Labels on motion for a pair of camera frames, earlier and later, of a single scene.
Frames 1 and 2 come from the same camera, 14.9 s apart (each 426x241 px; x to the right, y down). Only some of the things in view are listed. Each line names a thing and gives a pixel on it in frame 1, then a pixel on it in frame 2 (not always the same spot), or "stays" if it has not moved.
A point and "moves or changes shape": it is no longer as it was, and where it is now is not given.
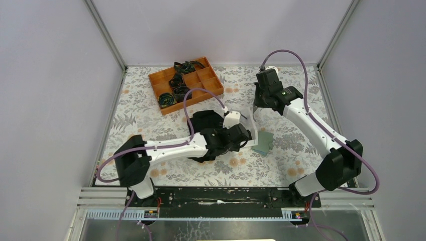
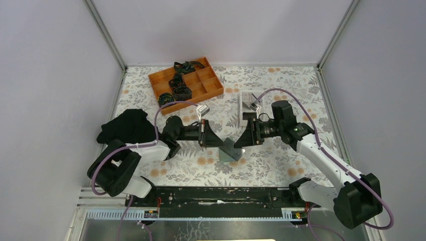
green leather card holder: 265,140 to 228,152
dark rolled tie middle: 178,80 stays
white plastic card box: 247,120 moves or changes shape
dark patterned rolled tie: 180,92 stays
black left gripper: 234,148 to 206,136
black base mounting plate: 223,202 stays
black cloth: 205,120 to 131,126
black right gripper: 257,102 to 252,135
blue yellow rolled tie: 166,99 stays
